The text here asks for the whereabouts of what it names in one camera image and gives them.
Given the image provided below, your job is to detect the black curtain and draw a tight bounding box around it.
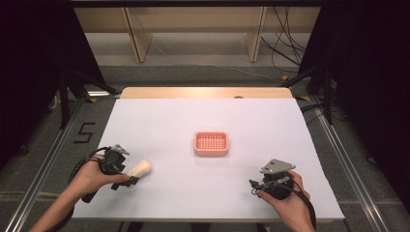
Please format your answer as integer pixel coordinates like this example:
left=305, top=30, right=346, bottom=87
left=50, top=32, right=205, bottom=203
left=0, top=0, right=107, bottom=172
left=298, top=0, right=410, bottom=207

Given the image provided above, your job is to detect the bundle of black cables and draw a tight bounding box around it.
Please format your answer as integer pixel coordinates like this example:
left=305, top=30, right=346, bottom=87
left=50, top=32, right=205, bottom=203
left=260, top=6, right=308, bottom=74

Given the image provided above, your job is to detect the beige wooden shelf unit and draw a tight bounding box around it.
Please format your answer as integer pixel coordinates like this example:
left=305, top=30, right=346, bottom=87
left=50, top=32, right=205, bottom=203
left=73, top=6, right=322, bottom=64

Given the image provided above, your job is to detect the person's right hand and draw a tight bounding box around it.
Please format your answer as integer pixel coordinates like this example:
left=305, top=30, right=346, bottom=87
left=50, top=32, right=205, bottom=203
left=256, top=170, right=312, bottom=224

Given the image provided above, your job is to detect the thin white floor cable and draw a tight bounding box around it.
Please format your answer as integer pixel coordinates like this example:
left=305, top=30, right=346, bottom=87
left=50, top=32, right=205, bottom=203
left=151, top=41, right=285, bottom=83

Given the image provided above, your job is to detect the black tape floor mark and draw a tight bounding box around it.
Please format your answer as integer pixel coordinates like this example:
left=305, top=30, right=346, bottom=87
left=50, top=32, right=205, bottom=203
left=73, top=122, right=97, bottom=145

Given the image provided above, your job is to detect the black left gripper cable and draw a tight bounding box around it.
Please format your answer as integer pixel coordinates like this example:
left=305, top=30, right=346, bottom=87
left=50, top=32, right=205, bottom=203
left=68, top=146, right=111, bottom=185

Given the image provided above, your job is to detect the white table cover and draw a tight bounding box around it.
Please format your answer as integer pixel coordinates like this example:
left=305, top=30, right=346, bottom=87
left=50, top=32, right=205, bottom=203
left=72, top=98, right=346, bottom=222

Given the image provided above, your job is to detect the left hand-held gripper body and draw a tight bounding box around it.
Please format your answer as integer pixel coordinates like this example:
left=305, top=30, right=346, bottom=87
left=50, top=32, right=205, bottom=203
left=81, top=144, right=131, bottom=204

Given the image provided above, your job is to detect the black metal stand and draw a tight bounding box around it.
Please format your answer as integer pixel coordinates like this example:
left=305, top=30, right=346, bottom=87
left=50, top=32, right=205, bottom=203
left=57, top=68, right=121, bottom=131
left=281, top=63, right=337, bottom=126

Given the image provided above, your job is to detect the pink soap dish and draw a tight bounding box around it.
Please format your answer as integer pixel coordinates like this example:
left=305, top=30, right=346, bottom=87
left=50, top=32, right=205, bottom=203
left=193, top=130, right=230, bottom=159

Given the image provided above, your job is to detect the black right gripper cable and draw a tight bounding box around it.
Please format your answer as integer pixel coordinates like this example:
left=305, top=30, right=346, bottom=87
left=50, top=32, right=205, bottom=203
left=283, top=183, right=318, bottom=230

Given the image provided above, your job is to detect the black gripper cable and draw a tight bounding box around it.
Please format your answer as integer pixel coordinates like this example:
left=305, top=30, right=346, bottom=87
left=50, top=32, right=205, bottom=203
left=68, top=146, right=111, bottom=185
left=283, top=183, right=318, bottom=230

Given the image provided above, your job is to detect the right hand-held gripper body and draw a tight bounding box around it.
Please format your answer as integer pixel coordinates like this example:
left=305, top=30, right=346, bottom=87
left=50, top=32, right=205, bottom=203
left=259, top=158, right=297, bottom=201

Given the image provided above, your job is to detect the person's left hand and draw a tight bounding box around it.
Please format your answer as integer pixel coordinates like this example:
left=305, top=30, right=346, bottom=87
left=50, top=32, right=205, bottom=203
left=68, top=159, right=131, bottom=198

